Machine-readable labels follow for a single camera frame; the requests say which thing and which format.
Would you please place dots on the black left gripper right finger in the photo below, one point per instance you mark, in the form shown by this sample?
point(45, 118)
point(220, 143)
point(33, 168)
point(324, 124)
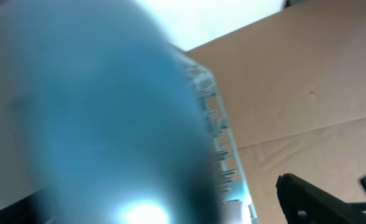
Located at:
point(304, 203)

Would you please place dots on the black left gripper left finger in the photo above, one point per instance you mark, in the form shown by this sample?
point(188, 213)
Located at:
point(24, 211)

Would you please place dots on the blue plate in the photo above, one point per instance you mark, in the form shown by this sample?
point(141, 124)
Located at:
point(97, 111)

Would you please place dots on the grey dishwasher rack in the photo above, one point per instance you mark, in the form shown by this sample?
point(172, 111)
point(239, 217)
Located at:
point(237, 204)

